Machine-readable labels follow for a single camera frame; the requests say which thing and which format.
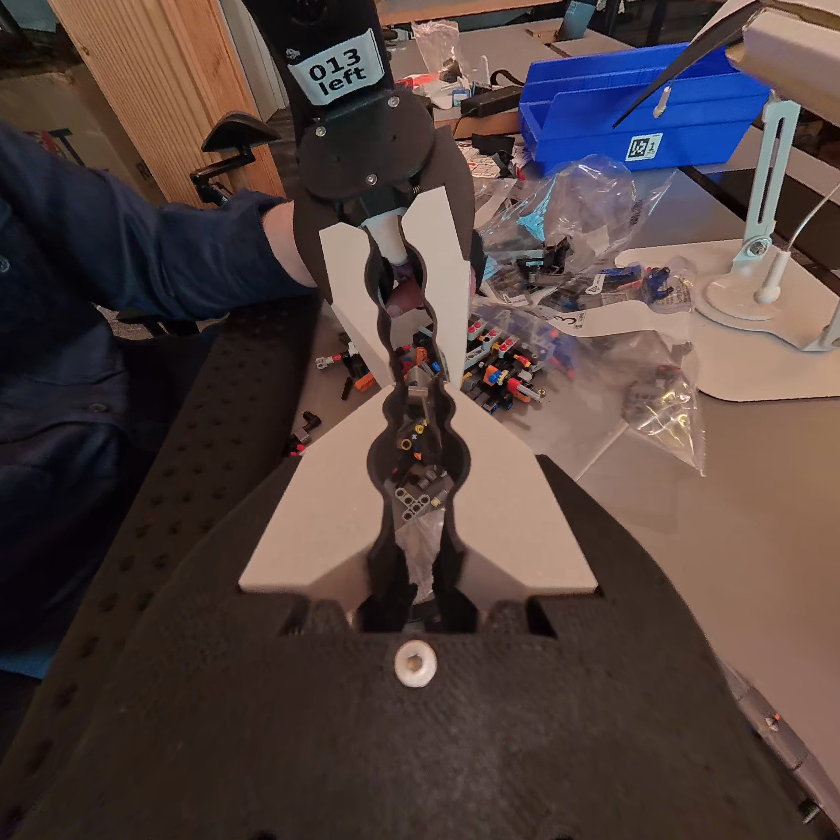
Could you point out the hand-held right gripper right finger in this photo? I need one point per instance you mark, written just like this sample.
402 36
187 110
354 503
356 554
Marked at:
525 525

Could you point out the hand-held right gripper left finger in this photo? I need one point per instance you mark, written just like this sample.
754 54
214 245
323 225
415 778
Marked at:
315 525

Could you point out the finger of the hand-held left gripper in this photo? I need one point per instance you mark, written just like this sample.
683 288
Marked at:
439 262
348 282

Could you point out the grey connector with black axle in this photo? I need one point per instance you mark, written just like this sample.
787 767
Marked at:
421 382

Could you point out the clear bag with white strip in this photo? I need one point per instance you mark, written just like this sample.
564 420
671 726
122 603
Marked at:
623 325

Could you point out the person's left forearm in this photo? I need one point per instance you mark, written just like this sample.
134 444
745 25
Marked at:
131 249

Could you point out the pile of loose lego pieces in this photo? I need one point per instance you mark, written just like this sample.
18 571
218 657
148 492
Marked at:
303 430

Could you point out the lego chassis with yellow connectors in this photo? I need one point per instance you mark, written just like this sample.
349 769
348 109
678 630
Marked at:
407 443

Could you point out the person's left hand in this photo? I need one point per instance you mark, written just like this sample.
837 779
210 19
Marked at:
289 243

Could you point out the clear bag with orange pieces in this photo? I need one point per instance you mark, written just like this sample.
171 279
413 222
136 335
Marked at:
505 341

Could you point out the small flat clear bag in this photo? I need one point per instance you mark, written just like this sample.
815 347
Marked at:
420 551

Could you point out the paper leaflets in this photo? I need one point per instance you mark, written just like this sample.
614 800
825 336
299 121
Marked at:
492 164

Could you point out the small crinkled clear bag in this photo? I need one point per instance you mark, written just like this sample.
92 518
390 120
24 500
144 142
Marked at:
433 43

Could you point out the black chair armrest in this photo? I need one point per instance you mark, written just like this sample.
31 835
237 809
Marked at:
239 128

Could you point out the black power adapter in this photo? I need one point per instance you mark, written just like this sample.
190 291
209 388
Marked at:
492 102

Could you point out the black perforated foam pad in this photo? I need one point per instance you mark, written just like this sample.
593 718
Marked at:
197 459

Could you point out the long wooden workbench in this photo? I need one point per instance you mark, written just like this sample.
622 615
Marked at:
459 10

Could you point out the small clear bag blue pieces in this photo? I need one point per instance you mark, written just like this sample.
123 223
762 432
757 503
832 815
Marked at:
623 285

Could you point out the blue bin with printed tag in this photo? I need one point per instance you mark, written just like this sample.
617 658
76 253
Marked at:
590 131

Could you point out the white book stand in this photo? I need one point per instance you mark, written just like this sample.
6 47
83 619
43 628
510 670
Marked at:
754 374

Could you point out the person's torso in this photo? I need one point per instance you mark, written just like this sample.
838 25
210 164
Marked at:
52 426

